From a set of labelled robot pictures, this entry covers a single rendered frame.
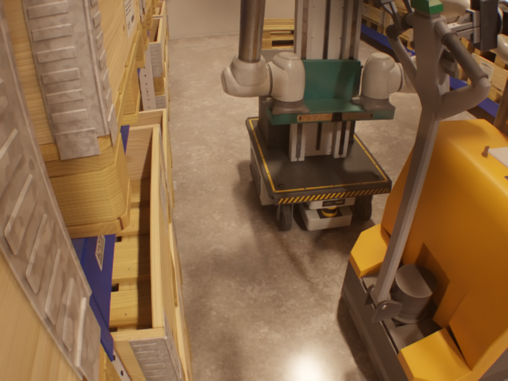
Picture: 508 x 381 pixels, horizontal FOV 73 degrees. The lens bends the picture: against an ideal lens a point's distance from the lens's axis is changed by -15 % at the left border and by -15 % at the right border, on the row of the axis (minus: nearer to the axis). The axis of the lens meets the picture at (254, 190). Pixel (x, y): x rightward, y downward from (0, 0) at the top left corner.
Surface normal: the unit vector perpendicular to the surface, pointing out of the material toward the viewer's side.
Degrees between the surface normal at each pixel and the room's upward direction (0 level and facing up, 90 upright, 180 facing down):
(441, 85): 66
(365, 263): 22
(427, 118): 90
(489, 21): 90
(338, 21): 90
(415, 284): 0
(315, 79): 90
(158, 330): 0
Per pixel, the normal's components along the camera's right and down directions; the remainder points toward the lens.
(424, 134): -0.98, 0.11
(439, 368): -0.36, -0.71
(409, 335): 0.00, -0.81
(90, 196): 0.21, 0.58
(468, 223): -0.94, -0.11
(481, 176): -0.69, -0.49
